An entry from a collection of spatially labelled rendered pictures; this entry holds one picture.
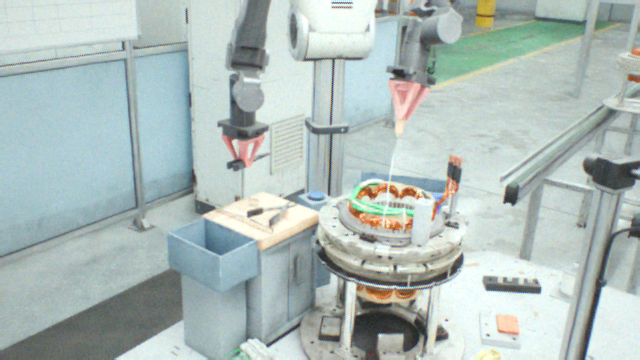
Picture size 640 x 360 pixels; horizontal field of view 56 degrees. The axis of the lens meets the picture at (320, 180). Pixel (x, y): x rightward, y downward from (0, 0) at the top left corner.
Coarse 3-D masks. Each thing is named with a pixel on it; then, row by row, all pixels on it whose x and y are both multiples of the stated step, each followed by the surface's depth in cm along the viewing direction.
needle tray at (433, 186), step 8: (360, 176) 169; (368, 176) 169; (376, 176) 169; (384, 176) 168; (392, 176) 168; (400, 176) 167; (408, 176) 167; (408, 184) 168; (416, 184) 167; (424, 184) 167; (432, 184) 166; (440, 184) 166; (432, 192) 167; (440, 192) 167; (448, 200) 156
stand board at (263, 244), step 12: (264, 192) 153; (240, 204) 145; (264, 204) 145; (276, 204) 146; (204, 216) 138; (216, 216) 138; (264, 216) 139; (288, 216) 140; (300, 216) 140; (312, 216) 140; (240, 228) 133; (252, 228) 133; (276, 228) 134; (288, 228) 134; (300, 228) 137; (264, 240) 128; (276, 240) 131
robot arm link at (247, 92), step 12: (228, 48) 126; (228, 60) 125; (264, 60) 128; (240, 72) 123; (252, 72) 125; (264, 72) 128; (240, 84) 122; (252, 84) 121; (240, 96) 121; (252, 96) 121; (264, 96) 122; (240, 108) 122; (252, 108) 122
